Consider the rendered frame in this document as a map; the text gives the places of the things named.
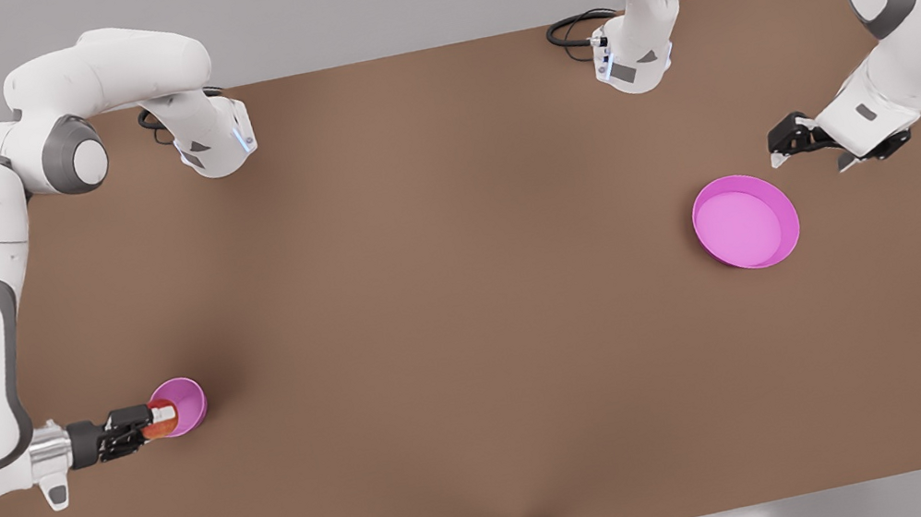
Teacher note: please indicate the red apple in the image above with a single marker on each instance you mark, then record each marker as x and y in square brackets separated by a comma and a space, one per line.
[163, 421]

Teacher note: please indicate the pink round plate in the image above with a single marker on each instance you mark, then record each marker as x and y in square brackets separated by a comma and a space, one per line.
[745, 223]

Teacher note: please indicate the small pink bowl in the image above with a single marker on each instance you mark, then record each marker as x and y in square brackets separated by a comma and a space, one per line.
[187, 403]

